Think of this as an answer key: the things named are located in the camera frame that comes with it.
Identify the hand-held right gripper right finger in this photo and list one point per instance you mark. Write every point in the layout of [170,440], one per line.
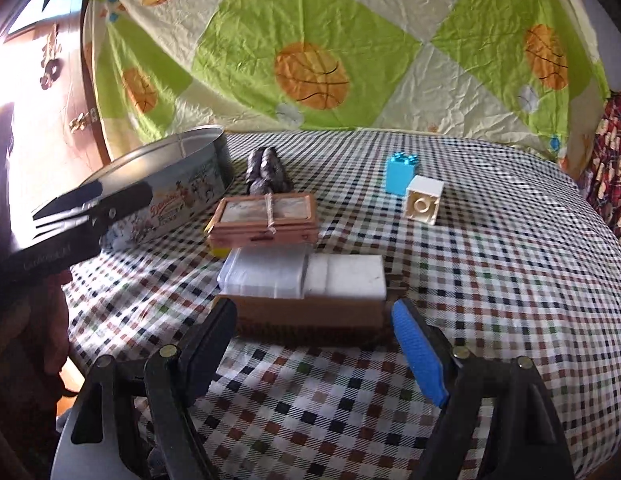
[420,350]

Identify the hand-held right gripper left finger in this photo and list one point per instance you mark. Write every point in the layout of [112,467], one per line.
[210,332]

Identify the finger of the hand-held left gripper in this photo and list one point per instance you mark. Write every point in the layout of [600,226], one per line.
[80,199]
[65,230]

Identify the clear plastic box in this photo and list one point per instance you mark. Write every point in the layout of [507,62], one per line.
[265,275]

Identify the round metal cookie tin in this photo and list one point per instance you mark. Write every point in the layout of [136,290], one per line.
[190,180]

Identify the small wooden frame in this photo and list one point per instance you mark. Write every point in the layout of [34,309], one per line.
[260,225]

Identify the person's left forearm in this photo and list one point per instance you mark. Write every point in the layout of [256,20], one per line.
[56,320]

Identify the wooden door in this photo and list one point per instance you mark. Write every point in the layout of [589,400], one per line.
[45,125]

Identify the checkered tablecloth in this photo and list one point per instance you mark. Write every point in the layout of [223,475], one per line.
[490,285]

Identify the hanging door ornament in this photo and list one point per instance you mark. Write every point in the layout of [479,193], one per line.
[51,57]

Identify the white building block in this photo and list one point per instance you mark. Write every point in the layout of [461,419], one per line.
[423,200]

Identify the dark brown figurine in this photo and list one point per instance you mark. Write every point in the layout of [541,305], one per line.
[265,170]

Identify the blue building block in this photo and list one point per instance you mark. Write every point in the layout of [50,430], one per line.
[398,175]

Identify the red plaid cloth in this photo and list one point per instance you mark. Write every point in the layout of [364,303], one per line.
[610,170]

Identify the basketball print blanket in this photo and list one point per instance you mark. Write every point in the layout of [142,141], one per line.
[310,25]

